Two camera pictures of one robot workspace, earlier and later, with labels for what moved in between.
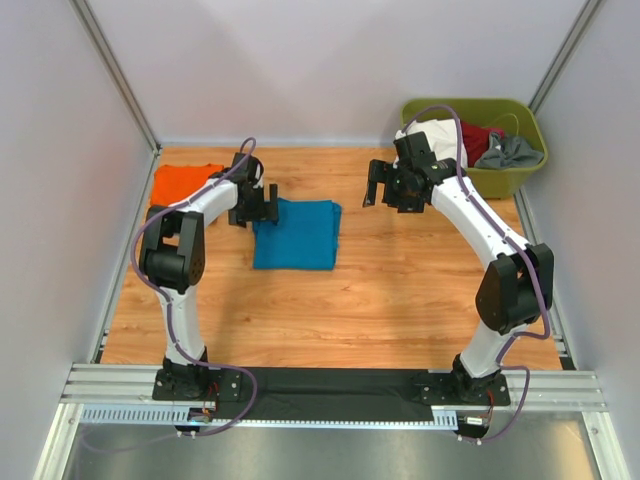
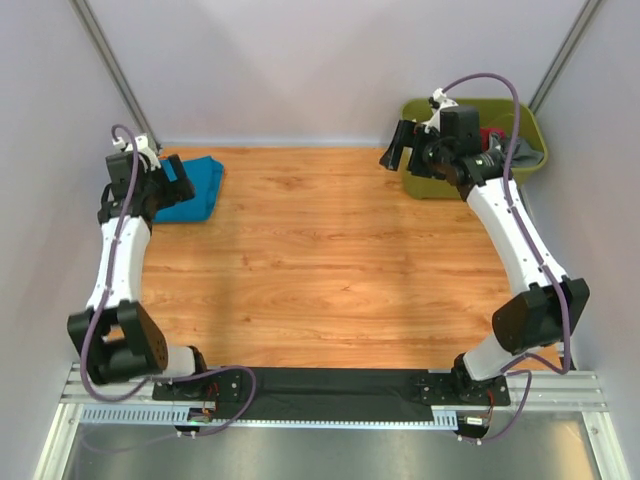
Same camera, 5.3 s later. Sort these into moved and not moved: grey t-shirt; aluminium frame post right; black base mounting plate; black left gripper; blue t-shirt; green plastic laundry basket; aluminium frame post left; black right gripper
Moved: black right gripper; blue t-shirt; black left gripper
Not moved: aluminium frame post right; aluminium frame post left; green plastic laundry basket; black base mounting plate; grey t-shirt
